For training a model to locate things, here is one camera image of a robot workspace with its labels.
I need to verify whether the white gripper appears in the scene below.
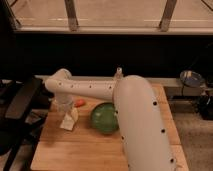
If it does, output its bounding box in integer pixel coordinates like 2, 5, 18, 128
56, 95, 78, 123

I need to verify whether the white sponge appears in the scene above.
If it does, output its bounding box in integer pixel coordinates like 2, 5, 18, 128
60, 116, 75, 131

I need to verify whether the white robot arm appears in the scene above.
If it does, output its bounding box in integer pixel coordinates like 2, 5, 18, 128
45, 69, 177, 171

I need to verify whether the orange carrot toy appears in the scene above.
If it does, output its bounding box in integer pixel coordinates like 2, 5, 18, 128
74, 99, 86, 107

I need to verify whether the green bowl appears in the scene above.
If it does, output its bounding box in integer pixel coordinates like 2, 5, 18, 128
90, 102, 119, 134

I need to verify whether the black office chair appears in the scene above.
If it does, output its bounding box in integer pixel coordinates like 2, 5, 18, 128
0, 77, 46, 171

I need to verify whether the clear spray bottle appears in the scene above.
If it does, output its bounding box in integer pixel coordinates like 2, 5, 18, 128
114, 67, 123, 79

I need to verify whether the round metal dish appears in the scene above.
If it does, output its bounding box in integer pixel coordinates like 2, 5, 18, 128
180, 70, 204, 88

